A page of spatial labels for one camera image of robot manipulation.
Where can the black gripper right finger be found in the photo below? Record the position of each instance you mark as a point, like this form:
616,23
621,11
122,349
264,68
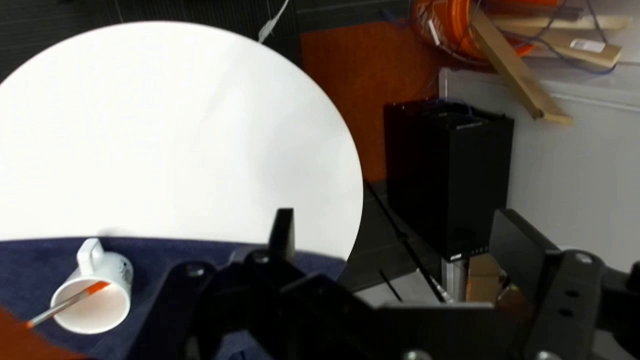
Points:
567,301

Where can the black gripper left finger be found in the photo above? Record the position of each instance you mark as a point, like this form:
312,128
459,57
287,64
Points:
201,301

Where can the orange marker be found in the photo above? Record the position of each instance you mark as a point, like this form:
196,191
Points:
67,304

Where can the white mug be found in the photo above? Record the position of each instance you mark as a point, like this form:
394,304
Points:
111,266

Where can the black computer tower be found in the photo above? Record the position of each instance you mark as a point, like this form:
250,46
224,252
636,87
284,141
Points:
447,181

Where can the dark blue cloth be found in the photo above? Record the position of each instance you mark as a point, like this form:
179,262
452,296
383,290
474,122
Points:
32,266

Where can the thin black rod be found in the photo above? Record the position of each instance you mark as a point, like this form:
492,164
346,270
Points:
400,232

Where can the wooden board with label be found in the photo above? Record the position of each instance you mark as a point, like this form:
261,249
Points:
561,40

